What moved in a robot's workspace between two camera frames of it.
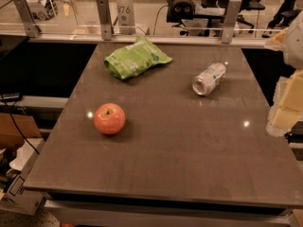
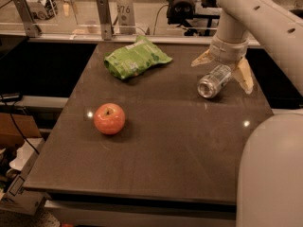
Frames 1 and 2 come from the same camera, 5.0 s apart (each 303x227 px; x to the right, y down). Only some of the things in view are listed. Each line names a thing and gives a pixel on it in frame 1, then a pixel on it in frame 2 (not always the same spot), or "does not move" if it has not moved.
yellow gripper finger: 277,42 to 207,57
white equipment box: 42,7 does not move
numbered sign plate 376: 126,9 does not move
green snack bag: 132,59 does not move
